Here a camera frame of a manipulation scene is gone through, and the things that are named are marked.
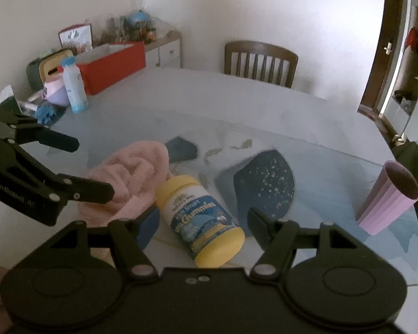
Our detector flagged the dark green carton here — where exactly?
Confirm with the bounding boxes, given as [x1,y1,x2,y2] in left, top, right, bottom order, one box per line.
[0,85,26,114]

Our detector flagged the blue cloth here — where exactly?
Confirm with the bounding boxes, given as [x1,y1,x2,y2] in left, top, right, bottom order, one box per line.
[35,102,61,125]

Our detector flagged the red framed card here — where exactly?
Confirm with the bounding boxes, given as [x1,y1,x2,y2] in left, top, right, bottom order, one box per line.
[58,24,93,55]

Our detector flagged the pink towel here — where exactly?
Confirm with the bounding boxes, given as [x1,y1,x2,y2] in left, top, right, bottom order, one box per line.
[77,140,172,228]

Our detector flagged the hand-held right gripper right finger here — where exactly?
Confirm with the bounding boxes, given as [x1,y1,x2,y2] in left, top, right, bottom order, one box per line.
[247,207,356,281]

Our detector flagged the pile of toys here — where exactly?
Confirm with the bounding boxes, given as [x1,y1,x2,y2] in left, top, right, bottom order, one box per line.
[104,9,159,44]

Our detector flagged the brown wooden door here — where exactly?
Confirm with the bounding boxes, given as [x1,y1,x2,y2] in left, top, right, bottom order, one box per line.
[359,0,410,116]

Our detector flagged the wooden chair with jacket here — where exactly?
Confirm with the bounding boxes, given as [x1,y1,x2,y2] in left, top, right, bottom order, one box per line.
[372,114,406,147]

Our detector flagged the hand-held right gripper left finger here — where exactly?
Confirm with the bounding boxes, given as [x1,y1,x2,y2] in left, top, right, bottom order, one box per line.
[49,205,161,281]

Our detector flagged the red box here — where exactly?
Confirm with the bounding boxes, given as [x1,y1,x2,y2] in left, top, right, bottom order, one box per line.
[76,41,146,95]

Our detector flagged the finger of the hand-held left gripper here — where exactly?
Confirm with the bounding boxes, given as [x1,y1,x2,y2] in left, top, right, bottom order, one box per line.
[5,113,80,153]
[38,172,116,227]

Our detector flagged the white sideboard with wooden top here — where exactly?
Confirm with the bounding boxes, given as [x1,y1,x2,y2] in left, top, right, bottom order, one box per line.
[144,30,182,69]

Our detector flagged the pink ribbed cup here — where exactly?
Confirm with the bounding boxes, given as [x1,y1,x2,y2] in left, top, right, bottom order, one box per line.
[356,161,418,236]

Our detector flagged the white bottle with blue cap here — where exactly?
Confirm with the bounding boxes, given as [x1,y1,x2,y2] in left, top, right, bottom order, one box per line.
[57,57,89,114]

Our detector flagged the green tissue box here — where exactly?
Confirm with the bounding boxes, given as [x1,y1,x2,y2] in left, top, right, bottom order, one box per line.
[26,48,78,91]

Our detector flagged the lilac small pot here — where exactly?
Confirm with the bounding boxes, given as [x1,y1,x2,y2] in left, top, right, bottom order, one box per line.
[43,78,71,107]

